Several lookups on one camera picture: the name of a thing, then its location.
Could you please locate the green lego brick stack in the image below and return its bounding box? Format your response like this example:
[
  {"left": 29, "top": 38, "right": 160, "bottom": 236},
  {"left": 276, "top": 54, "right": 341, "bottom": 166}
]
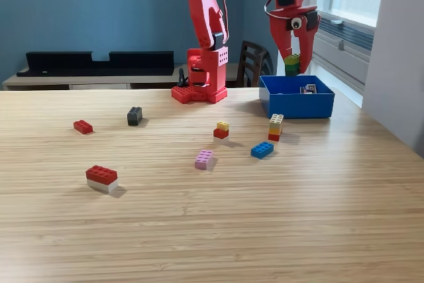
[{"left": 284, "top": 53, "right": 301, "bottom": 78}]

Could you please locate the yellow red white brick stack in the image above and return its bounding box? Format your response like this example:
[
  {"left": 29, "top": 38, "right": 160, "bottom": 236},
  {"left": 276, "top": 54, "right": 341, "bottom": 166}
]
[{"left": 213, "top": 120, "right": 230, "bottom": 144}]

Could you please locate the blue plastic bin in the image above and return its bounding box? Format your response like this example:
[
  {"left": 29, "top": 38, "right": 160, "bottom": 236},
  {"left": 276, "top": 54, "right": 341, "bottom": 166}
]
[{"left": 258, "top": 74, "right": 335, "bottom": 119}]

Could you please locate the blue lego brick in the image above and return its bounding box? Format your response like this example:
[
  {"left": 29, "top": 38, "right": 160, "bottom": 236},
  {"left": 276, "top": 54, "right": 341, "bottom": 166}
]
[{"left": 250, "top": 141, "right": 275, "bottom": 160}]

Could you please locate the pink lego brick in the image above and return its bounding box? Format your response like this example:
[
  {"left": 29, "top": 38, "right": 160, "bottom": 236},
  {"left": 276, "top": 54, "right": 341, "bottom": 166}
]
[{"left": 194, "top": 148, "right": 214, "bottom": 170}]

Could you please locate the dark grey lego brick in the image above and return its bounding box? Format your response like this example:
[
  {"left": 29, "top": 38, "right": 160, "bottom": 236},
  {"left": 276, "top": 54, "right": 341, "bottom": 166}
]
[{"left": 127, "top": 106, "right": 144, "bottom": 127}]

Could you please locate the small red lego brick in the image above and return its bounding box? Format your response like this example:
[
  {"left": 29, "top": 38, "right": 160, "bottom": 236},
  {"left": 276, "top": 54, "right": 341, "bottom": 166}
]
[{"left": 73, "top": 119, "right": 94, "bottom": 135}]

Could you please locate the dark wooden chair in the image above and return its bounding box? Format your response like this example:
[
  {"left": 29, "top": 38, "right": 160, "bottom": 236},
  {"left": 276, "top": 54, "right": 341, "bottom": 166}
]
[{"left": 237, "top": 40, "right": 274, "bottom": 87}]

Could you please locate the grey window vent grille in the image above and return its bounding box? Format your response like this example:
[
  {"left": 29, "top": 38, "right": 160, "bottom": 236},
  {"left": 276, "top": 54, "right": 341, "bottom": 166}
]
[{"left": 311, "top": 11, "right": 376, "bottom": 52}]

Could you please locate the beige orange red brick stack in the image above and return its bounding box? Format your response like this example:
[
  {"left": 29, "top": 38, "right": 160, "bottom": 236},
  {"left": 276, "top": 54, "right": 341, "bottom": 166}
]
[{"left": 268, "top": 113, "right": 284, "bottom": 142}]

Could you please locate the pale wooden sideboard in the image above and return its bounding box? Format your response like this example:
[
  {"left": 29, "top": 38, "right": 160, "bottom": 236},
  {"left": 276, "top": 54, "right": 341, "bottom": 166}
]
[{"left": 1, "top": 63, "right": 248, "bottom": 91}]

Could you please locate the red and white brick stack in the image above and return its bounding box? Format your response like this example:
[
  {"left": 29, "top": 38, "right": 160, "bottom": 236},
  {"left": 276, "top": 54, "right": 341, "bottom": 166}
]
[{"left": 85, "top": 164, "right": 119, "bottom": 194}]

